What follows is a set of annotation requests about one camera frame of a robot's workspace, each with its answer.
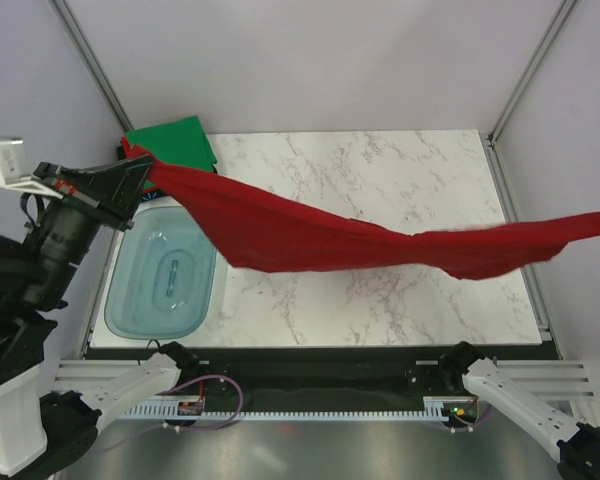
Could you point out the dark red t shirt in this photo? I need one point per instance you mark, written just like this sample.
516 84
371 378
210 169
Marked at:
258 230

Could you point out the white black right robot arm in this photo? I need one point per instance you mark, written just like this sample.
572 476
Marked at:
574 445

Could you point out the folded green t shirt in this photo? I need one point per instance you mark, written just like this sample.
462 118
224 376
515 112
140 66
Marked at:
182 142

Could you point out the white slotted cable duct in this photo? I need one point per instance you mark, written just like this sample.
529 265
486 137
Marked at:
433 409

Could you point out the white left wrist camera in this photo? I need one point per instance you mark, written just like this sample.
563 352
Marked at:
13 177

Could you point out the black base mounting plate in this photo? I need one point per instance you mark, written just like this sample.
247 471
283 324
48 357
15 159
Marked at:
314 379

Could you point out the right aluminium frame post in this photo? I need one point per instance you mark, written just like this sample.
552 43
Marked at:
551 34

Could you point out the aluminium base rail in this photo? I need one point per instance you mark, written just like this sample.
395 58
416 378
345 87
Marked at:
548 380

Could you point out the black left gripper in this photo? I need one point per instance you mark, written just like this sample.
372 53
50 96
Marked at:
113 189

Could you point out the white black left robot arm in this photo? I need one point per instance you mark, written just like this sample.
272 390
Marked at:
43 434

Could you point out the clear blue plastic bin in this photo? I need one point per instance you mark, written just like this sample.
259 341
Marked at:
161 284

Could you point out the aluminium frame post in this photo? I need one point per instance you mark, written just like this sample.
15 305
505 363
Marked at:
71 25
551 34

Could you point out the left aluminium frame post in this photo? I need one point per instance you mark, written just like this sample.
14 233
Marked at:
71 25

